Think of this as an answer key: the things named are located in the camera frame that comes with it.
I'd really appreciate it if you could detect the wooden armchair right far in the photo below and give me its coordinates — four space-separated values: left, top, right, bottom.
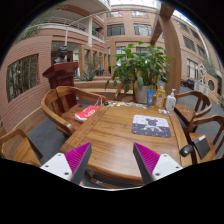
174 90 212 126

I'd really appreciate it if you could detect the wooden armchair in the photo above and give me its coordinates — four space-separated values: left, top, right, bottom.
0 129 43 167
41 86 106 136
186 114 224 164
174 90 212 126

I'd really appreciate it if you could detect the yellow bottle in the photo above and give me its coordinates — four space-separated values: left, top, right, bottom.
155 85 165 108

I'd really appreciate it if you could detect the wooden table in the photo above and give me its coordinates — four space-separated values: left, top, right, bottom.
60 106 192 185

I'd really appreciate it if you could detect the red wooden pedestal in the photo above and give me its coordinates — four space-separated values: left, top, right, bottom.
42 61 80 111

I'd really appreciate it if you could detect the dark bust statue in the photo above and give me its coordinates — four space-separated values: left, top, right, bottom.
54 45 67 64

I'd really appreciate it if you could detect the wooden armchair right near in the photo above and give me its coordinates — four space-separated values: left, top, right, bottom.
186 114 224 164

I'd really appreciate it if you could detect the black computer mouse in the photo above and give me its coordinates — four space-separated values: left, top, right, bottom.
180 144 193 157

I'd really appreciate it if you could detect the wooden armchair left far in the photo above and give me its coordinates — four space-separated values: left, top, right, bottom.
41 86 106 136

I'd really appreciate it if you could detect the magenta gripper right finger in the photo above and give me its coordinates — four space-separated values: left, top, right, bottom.
133 143 182 185

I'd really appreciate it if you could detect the white pump bottle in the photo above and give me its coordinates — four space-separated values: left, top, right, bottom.
165 89 176 111

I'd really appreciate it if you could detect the black box on chair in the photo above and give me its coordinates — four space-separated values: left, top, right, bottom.
193 135 210 159

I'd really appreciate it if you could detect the red and white bag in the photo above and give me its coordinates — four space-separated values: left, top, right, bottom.
75 105 99 122

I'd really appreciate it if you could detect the green potted plant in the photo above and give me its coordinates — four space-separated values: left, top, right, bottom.
112 44 172 98

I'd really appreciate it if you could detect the blue tube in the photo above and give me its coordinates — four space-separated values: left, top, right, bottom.
147 89 154 108

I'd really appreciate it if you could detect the wooden armchair left near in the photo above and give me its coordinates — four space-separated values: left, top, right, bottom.
0 129 43 167

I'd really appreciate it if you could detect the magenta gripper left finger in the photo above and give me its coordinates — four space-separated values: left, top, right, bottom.
41 143 92 185

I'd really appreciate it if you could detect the grey mouse pad with figure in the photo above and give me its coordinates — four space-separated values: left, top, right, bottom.
131 115 171 138

